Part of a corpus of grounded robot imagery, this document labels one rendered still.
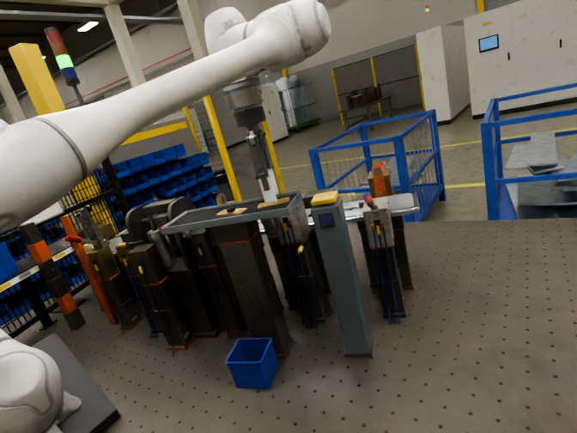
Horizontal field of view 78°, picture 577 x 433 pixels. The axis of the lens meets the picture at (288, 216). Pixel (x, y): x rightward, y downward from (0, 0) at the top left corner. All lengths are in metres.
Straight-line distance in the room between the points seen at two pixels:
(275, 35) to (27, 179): 0.47
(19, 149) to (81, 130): 0.08
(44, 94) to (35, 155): 1.86
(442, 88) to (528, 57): 1.56
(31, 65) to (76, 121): 1.84
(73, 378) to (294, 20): 1.07
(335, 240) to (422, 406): 0.42
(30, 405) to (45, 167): 0.58
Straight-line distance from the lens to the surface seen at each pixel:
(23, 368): 0.97
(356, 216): 1.15
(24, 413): 0.98
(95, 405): 1.22
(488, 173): 2.72
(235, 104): 0.86
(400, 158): 2.84
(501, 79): 8.72
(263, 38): 0.71
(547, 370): 1.04
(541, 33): 8.69
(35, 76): 2.39
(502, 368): 1.03
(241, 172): 4.43
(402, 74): 13.10
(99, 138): 0.58
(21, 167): 0.52
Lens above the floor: 1.40
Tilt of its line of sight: 18 degrees down
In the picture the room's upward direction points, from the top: 15 degrees counter-clockwise
